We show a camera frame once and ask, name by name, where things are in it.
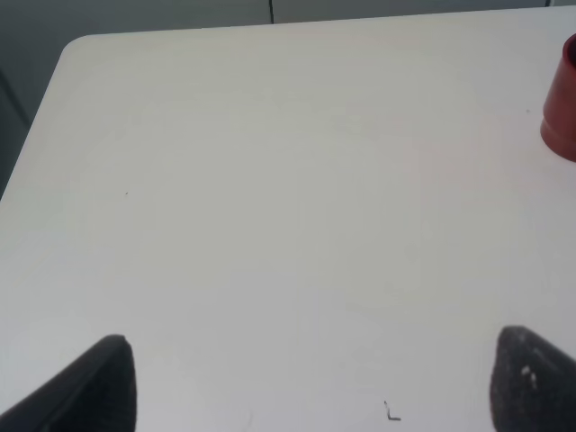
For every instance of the red plastic cup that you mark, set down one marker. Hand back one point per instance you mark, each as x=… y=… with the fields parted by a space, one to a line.
x=558 y=125

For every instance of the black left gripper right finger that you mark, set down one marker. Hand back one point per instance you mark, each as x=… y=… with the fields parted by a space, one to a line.
x=532 y=384

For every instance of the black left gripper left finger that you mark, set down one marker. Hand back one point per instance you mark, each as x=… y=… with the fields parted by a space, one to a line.
x=97 y=392

